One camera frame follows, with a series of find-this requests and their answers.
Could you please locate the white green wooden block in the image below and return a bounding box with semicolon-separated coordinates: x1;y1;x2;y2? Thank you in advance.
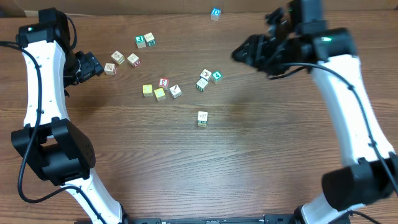
197;111;208;128

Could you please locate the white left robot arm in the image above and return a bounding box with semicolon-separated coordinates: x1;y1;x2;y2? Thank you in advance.
10;8;130;223

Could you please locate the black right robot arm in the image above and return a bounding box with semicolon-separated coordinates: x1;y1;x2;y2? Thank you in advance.
231;0;397;223

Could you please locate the tan red picture block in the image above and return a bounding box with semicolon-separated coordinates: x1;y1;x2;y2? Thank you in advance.
104;63;117;75

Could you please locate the white red picture block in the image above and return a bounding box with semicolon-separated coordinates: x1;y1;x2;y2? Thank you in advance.
127;53;141;68

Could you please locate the green J wooden block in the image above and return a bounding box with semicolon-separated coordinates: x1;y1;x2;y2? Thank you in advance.
135;35;147;49

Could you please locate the yellow block left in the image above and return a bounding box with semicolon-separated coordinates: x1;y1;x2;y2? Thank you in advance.
142;84;153;97

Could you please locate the yellow block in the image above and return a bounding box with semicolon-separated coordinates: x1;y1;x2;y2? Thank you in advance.
154;87;166;101
142;84;153;97

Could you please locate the green R wooden block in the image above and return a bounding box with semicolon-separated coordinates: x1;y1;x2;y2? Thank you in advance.
144;32;156;47

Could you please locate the green number four block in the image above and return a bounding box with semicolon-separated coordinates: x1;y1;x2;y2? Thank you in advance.
211;70;223;84

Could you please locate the blue letter block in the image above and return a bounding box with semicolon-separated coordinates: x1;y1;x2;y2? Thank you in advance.
210;7;221;21

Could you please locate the yellow block right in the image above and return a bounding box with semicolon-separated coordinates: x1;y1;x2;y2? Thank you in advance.
154;87;166;101

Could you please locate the red number three block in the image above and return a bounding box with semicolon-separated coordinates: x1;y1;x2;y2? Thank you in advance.
159;78;169;91

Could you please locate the white animal picture block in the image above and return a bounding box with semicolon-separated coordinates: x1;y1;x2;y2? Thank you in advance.
200;69;212;82

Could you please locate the white green grid block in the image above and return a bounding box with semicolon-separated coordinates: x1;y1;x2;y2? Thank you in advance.
196;78;208;92

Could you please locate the white pencil picture block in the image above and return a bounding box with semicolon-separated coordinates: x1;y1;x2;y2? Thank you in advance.
169;85;182;99

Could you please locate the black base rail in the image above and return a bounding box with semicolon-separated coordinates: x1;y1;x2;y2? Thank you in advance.
130;215;293;224

